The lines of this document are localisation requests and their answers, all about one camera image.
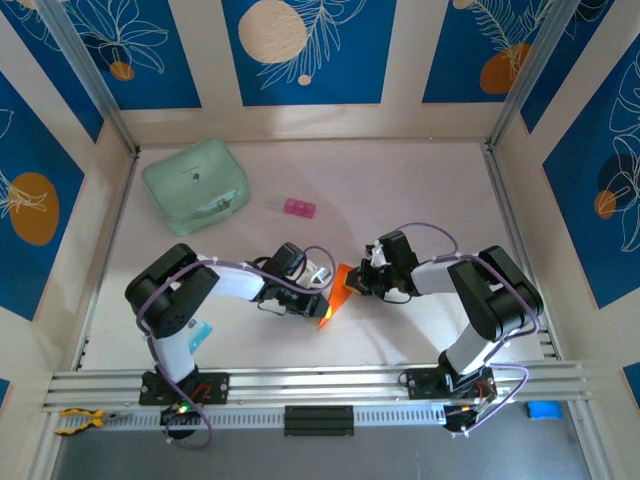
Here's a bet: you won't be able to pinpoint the orange square paper sheet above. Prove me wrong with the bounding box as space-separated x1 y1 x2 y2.
317 263 357 332

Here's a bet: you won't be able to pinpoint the pink and clear pill box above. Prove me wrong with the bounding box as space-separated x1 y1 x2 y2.
266 197 317 220

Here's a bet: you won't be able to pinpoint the light blue wipes packet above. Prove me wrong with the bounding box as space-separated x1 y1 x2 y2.
187 319 214 354

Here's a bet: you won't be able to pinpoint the mint green zip case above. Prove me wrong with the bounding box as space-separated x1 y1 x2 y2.
141 138 252 237

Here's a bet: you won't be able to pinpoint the blue sponge block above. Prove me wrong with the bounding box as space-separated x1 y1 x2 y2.
524 400 564 421

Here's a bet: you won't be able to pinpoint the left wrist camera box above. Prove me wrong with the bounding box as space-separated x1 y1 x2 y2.
301 261 335 292

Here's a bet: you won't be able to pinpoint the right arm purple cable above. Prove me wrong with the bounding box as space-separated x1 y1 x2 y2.
392 222 544 436

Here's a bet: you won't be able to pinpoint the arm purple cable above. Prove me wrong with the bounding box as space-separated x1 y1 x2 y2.
392 222 544 436
135 244 336 450

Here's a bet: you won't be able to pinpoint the aluminium mounting rail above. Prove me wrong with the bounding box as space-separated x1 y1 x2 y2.
43 360 591 409

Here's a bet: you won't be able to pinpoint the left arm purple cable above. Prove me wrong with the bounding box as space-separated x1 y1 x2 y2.
135 244 336 450

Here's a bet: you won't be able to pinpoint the black ribbed bracket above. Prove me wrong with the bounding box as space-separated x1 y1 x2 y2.
283 405 355 437

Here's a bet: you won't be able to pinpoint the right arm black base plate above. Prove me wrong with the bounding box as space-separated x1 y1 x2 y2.
405 368 499 401

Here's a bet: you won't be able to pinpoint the aluminium side rail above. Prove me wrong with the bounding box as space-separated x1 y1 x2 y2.
482 144 561 359
74 149 141 371

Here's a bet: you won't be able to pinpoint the slotted grey cable duct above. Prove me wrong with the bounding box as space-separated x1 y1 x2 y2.
53 403 451 435

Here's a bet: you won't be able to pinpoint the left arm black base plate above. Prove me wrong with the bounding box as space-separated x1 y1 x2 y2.
138 372 230 406

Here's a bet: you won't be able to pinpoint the aluminium frame post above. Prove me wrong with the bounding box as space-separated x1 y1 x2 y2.
487 0 614 151
37 0 141 156

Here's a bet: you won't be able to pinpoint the yellow handled pliers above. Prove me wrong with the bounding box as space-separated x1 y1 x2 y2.
54 408 134 435

